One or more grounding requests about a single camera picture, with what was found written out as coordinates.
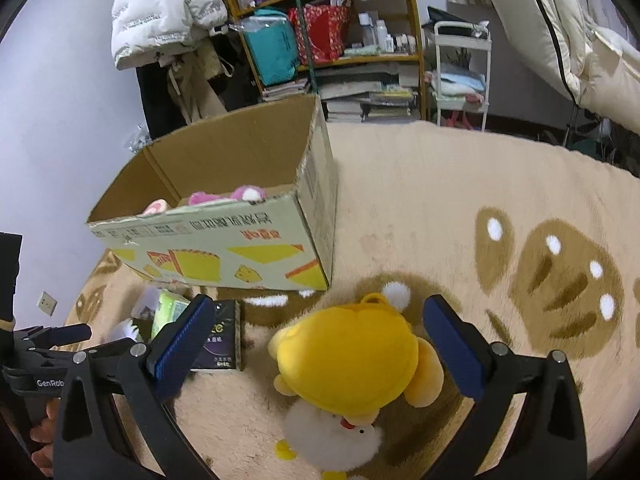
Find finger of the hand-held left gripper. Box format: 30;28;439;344
86;338;149;362
14;323;93;349

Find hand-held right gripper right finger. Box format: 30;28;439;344
422;294;589;480

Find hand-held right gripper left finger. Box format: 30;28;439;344
52;294;221;480

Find printed cardboard box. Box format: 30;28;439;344
85;92;341;293

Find white chick plush yellow hood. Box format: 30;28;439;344
267;293;446;480

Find person's left hand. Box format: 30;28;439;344
27;400;62;472

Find white fluffy item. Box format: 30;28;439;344
107;320;151;346

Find green tissue packet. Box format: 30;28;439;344
150;290;191;342

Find black tissue packet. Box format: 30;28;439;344
192;299;244;372

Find white purple packet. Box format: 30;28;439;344
131;287;163;322

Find dark upright object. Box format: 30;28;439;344
0;232;24;332

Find beige bear printed blanket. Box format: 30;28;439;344
65;120;640;480

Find clear plastic bag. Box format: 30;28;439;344
122;125;154;157

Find black garment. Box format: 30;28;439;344
136;60;187;141

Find white trolley cart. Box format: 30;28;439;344
429;20;494;132

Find beige coat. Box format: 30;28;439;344
165;39;236;126

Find stack of books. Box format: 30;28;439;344
319;66;419;124

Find folded cloths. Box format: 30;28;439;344
432;67;487;99

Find small stack of magazines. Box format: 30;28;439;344
260;77;311;104

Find teal bag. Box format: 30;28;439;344
242;9;301;87

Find group of small bottles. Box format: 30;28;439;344
357;12;418;54

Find wooden shelf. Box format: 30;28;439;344
217;0;429;122

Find white bedding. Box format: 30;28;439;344
442;0;640;137

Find red patterned bag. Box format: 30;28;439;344
287;4;351;65

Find white puffer jacket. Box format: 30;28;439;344
110;0;229;71

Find green pole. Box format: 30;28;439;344
287;0;321;97

